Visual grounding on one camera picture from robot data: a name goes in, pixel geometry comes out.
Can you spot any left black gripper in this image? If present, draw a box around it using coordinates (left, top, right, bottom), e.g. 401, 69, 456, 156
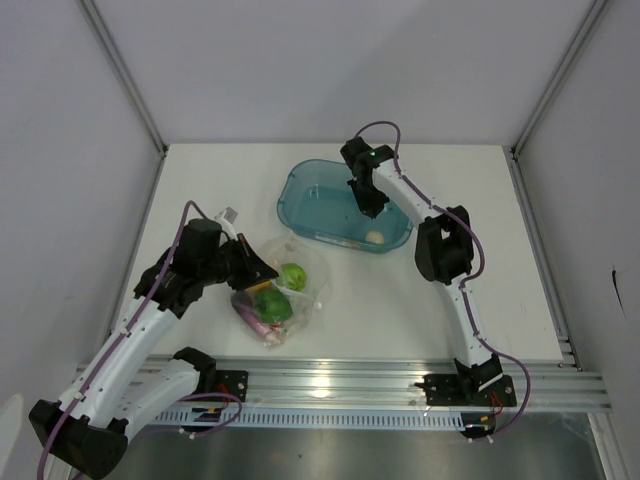
200, 233, 278, 291

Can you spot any orange mango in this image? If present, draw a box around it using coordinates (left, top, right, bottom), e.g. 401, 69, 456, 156
246, 280, 273, 295

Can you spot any purple eggplant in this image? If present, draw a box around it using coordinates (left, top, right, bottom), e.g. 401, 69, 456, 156
232, 302, 282, 344

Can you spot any white egg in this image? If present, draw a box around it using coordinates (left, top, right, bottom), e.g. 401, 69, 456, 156
365, 230, 385, 245

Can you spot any green custard apple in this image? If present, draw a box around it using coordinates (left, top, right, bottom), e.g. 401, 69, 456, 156
278, 263, 307, 292

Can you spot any green bell pepper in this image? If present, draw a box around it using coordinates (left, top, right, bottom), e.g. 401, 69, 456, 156
254, 288, 293, 324

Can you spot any clear zip top bag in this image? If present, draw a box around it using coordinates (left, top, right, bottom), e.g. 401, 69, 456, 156
230, 232, 330, 348

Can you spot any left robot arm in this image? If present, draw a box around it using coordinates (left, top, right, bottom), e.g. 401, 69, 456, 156
29, 219, 278, 479

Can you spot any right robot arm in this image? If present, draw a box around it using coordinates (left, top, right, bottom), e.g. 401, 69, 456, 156
340, 136, 504, 406

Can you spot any teal plastic bin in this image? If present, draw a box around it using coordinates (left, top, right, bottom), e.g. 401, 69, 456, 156
276, 159, 413, 254

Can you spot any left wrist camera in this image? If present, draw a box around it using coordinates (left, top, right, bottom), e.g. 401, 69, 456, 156
214, 207, 238, 240

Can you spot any aluminium mounting rail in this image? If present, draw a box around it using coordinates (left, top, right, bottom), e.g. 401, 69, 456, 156
74, 357, 614, 414

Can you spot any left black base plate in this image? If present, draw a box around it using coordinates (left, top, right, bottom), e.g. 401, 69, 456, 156
213, 370, 249, 402

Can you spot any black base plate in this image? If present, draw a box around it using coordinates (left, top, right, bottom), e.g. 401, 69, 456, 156
414, 374, 518, 407
213, 370, 249, 402

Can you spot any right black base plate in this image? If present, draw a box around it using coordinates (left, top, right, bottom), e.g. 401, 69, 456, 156
414, 374, 518, 407

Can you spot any white slotted cable duct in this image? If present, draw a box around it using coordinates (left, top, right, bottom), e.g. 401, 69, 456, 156
151, 405, 489, 432

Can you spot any left aluminium frame post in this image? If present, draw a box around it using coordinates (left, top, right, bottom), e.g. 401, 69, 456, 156
76, 0, 168, 157

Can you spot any aluminium frame post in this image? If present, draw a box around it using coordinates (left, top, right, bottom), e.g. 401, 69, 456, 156
76, 0, 168, 157
509, 0, 614, 161

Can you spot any right aluminium frame post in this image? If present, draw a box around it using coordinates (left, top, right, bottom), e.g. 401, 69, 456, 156
509, 0, 614, 161

